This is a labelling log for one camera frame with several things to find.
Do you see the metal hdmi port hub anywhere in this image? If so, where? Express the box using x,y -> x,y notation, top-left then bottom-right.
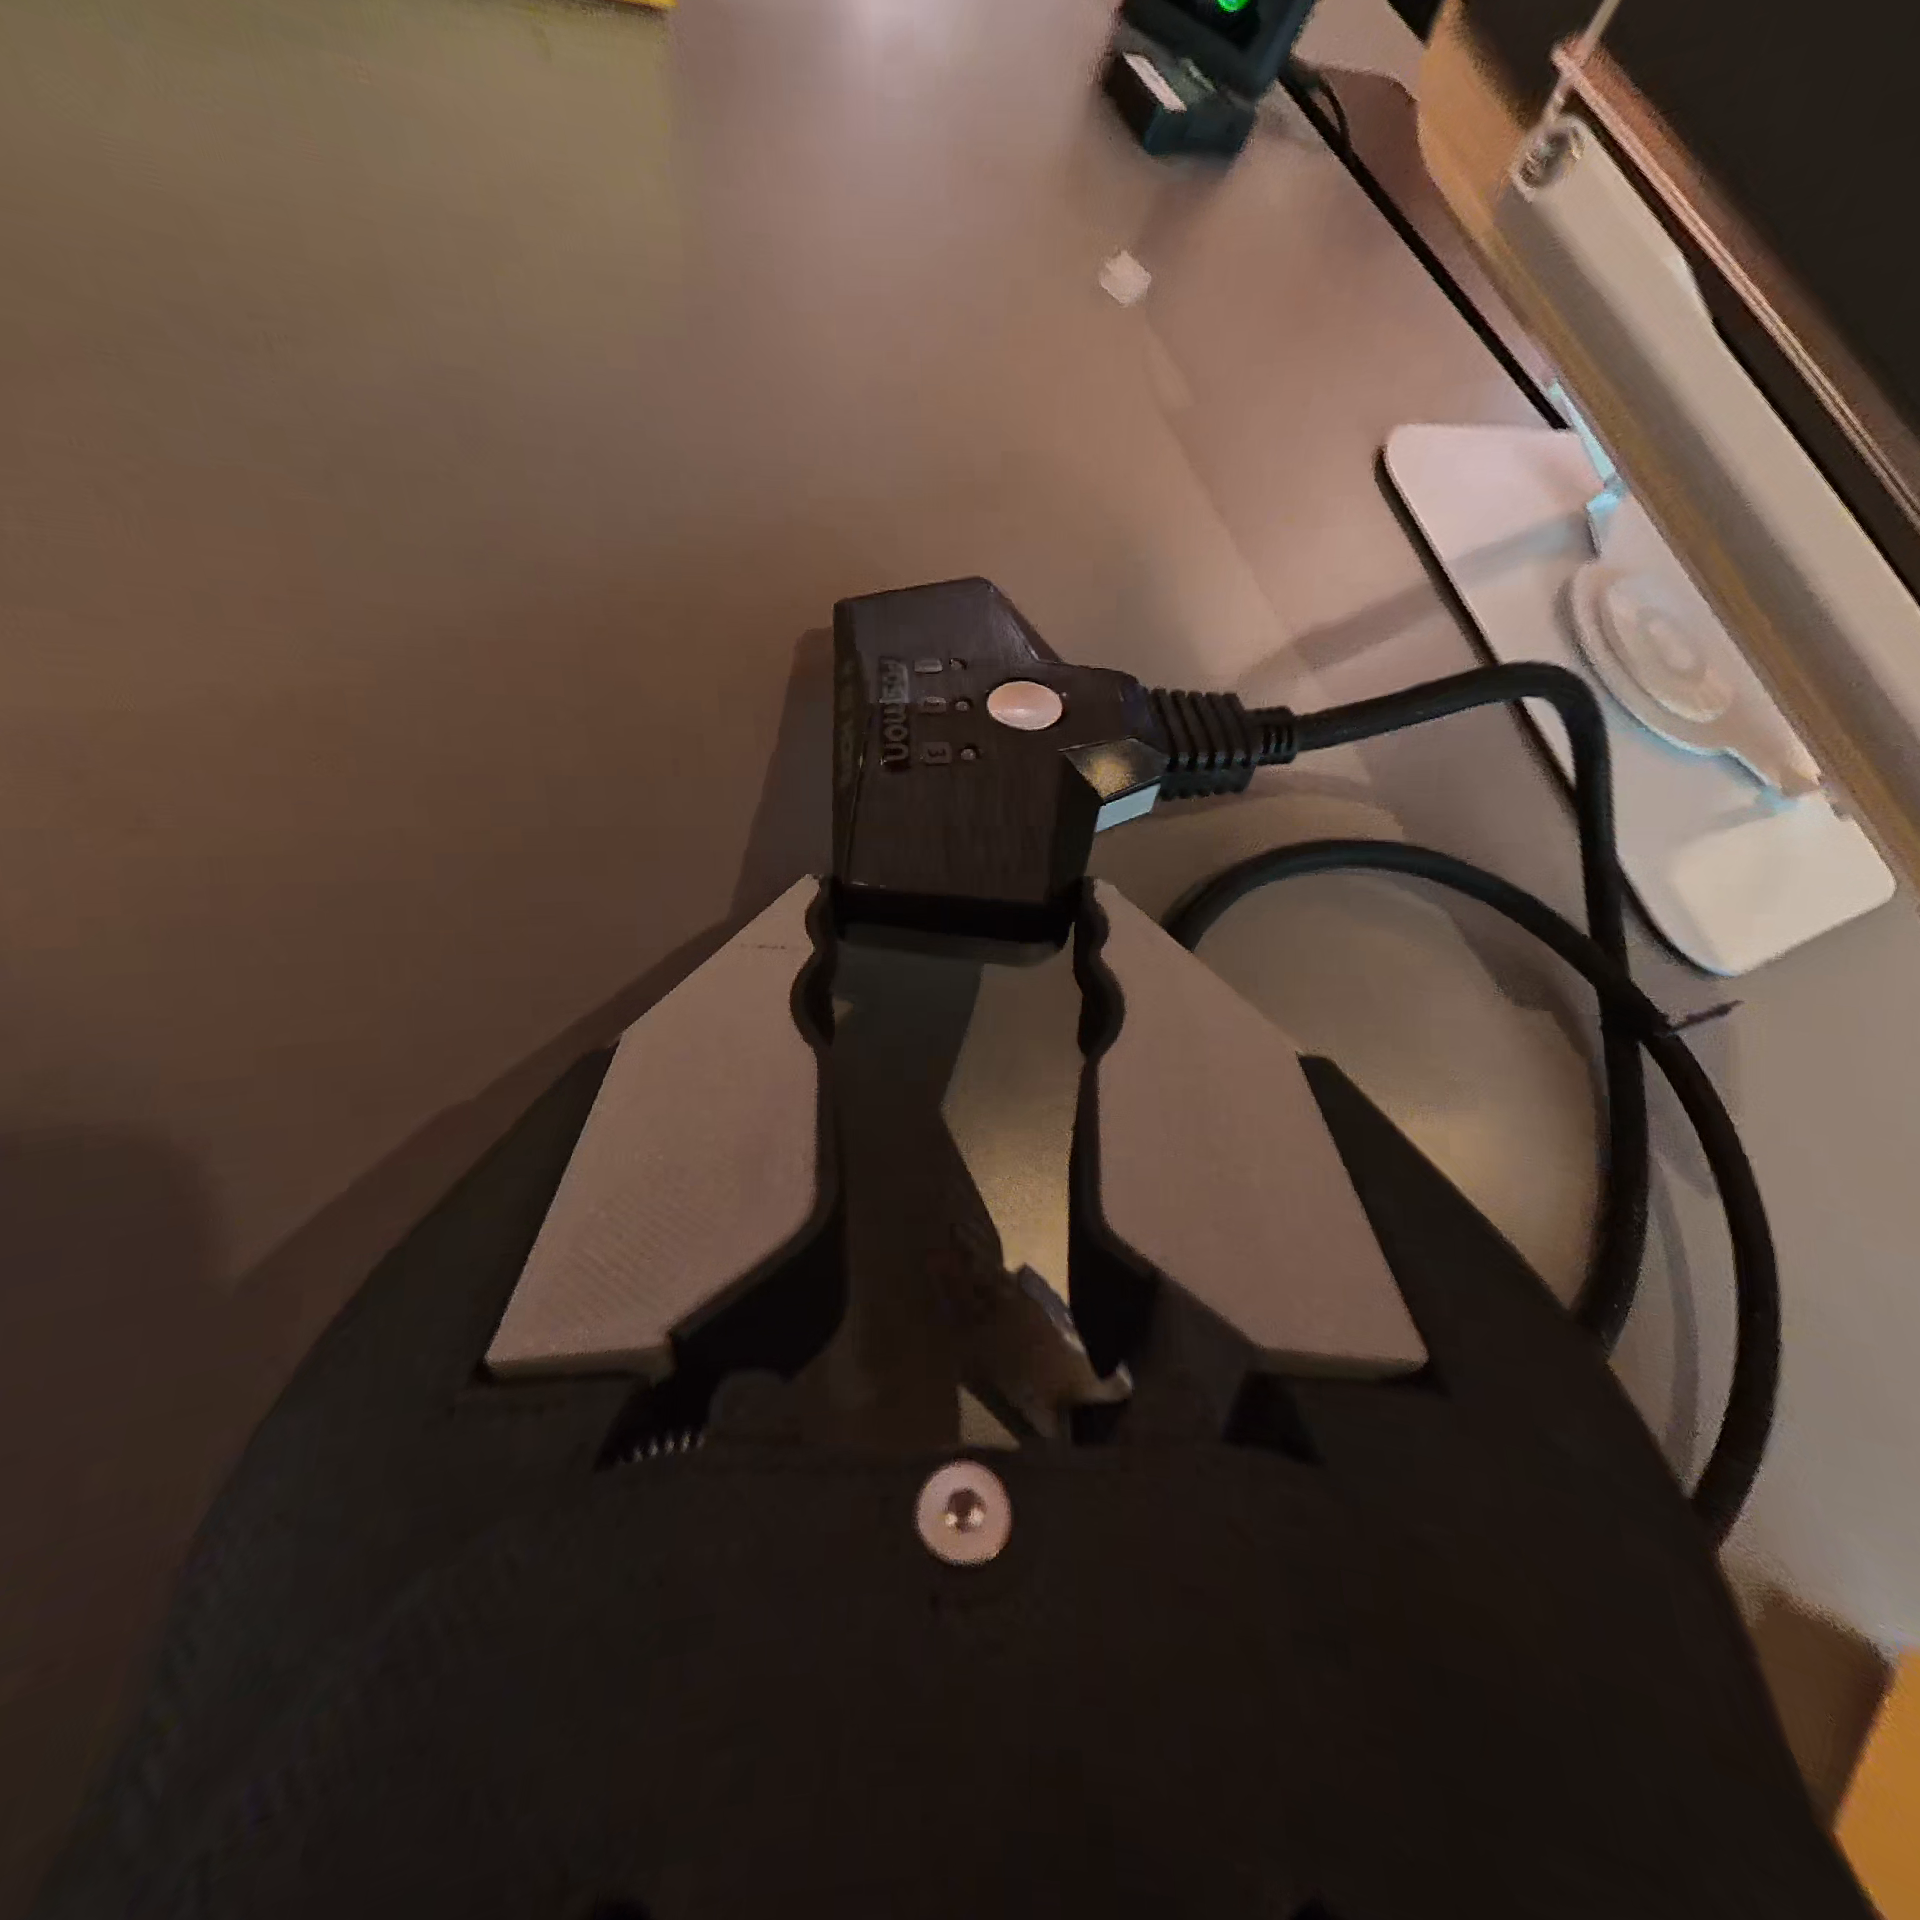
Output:
831,576 -> 1781,1547

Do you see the yellow plastic bin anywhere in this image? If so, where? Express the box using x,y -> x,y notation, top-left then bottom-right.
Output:
1831,1649 -> 1920,1920

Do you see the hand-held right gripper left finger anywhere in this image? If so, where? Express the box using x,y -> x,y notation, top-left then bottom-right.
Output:
482,876 -> 841,1381

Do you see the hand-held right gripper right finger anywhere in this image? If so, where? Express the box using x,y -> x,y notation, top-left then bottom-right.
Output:
1072,879 -> 1427,1378

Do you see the black charging case with display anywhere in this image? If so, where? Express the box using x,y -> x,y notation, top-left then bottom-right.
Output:
1116,0 -> 1322,80

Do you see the black board on white stand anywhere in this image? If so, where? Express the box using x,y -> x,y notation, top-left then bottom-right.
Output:
1379,0 -> 1920,980

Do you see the small black battery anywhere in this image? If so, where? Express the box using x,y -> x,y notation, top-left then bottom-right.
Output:
1101,52 -> 1265,162

